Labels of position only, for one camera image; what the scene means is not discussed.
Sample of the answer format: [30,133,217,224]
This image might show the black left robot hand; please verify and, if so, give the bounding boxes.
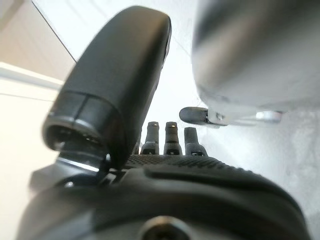
[14,5,311,240]

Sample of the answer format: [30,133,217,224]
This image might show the silver left robot leg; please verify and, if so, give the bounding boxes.
[179,0,320,127]

